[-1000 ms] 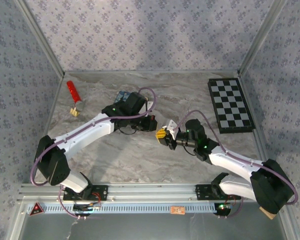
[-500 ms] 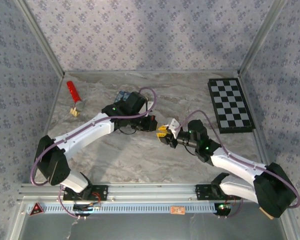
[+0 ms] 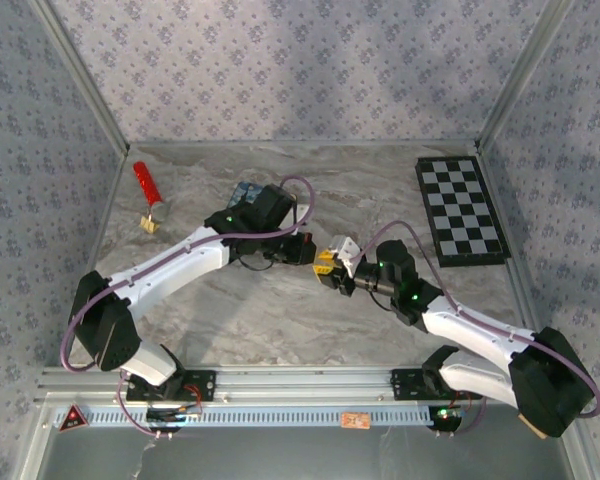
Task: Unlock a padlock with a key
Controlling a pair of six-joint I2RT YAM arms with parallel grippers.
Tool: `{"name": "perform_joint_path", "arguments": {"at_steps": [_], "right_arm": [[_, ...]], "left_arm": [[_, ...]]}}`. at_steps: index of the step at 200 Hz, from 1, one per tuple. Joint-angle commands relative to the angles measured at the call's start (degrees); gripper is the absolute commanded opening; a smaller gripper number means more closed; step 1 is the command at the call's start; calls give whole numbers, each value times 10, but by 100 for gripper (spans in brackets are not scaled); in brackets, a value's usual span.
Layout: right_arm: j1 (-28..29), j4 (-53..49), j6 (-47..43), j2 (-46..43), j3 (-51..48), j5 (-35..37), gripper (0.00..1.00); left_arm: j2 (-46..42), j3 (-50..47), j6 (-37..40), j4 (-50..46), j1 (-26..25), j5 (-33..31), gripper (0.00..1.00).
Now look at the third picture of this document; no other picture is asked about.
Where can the starry night print box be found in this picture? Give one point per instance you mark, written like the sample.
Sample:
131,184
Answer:
242,192

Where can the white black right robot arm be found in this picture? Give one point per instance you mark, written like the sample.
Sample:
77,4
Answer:
480,330

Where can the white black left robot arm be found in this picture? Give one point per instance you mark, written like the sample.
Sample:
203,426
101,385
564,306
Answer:
180,260

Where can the small brass padlock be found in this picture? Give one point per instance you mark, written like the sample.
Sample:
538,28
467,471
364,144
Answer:
149,225

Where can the black grey chessboard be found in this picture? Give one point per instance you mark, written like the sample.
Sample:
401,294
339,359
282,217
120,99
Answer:
462,210

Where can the red glitter cylinder silver cap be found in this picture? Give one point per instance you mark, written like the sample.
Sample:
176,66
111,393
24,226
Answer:
147,185

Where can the orange label sticker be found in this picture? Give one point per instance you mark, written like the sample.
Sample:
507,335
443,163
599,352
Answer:
355,420

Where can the small wooden block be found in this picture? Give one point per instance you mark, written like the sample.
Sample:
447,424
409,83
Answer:
532,430

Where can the red triangle warning sticker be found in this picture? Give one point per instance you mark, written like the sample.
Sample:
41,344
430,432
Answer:
73,419

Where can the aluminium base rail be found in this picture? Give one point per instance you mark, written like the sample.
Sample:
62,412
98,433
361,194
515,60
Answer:
300,382

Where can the metal frame post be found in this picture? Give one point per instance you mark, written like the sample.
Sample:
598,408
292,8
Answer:
80,75
525,75

